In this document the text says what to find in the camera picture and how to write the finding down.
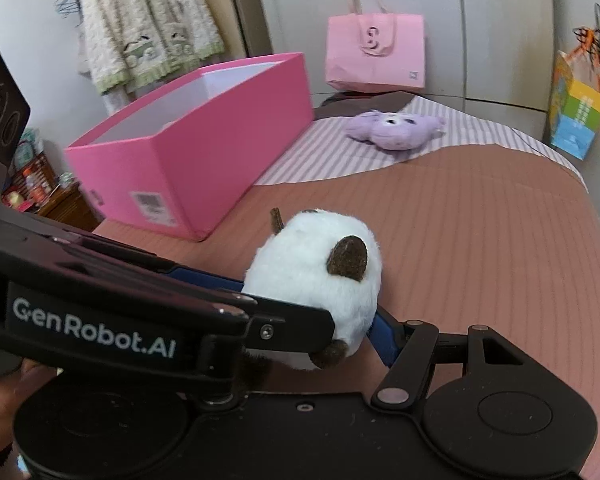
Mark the purple plush toy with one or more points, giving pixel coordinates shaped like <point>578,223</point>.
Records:
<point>395,132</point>

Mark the colourful gift bag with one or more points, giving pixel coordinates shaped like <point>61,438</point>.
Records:
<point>577,110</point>

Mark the pink cardboard box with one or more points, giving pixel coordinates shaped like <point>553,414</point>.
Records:
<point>190,160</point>

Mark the orange ribbon bundle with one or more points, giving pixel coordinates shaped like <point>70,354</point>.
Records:
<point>590,35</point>

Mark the pink paper shopping bag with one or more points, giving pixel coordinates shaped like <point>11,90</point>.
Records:
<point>375,50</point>

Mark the beige wardrobe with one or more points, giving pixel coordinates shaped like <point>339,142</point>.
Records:
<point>480,25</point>

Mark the wooden nightstand with clutter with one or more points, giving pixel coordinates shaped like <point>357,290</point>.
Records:
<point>45,185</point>

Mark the person's left hand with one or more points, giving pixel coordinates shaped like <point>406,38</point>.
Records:
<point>5,410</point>

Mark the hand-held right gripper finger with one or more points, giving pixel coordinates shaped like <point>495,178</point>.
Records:
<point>387,340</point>

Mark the cream knitted cardigan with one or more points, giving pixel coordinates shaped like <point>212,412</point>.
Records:
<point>145,25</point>

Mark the white and brown plush cat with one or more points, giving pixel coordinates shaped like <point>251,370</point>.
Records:
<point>305,270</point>

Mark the brown striped bed sheet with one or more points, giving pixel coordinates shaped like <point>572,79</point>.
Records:
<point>480,235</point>

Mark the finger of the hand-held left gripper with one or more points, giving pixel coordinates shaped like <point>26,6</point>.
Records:
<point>205,276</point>
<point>290,327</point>

